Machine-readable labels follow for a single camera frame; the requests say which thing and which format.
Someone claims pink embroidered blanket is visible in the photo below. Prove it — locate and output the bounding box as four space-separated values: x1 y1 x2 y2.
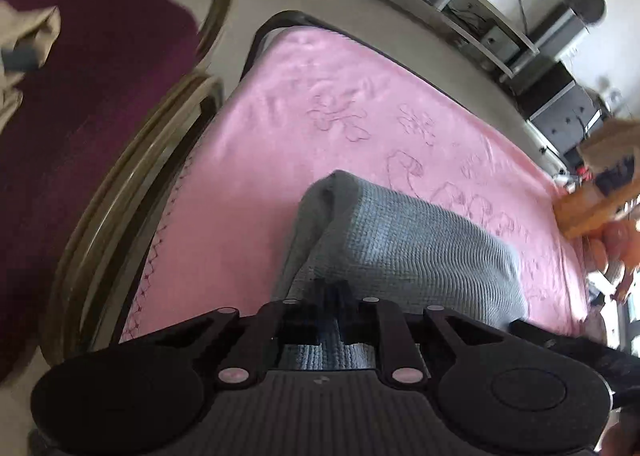
120 28 606 344

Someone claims white media shelf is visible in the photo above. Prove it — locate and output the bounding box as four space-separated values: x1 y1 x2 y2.
280 0 541 81

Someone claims orange plastic bottle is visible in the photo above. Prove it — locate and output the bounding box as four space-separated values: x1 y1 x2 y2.
552 181 631 239

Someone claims grey waffle-knit garment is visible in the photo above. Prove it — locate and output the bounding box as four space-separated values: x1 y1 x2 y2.
270 170 531 369

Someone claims maroon banquet chair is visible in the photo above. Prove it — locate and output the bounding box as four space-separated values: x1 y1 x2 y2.
0 0 266 382

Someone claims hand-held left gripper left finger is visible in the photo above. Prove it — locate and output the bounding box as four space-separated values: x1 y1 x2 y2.
155 281 332 391

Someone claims tan cardboard box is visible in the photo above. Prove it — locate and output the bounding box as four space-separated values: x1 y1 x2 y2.
577 121 640 171

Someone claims beige jacket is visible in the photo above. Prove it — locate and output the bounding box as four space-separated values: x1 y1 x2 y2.
0 0 62 131

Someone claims black cabinet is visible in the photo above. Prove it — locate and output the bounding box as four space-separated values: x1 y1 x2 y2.
510 60 608 157

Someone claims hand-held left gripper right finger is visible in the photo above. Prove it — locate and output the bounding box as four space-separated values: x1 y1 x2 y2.
332 281 516 389

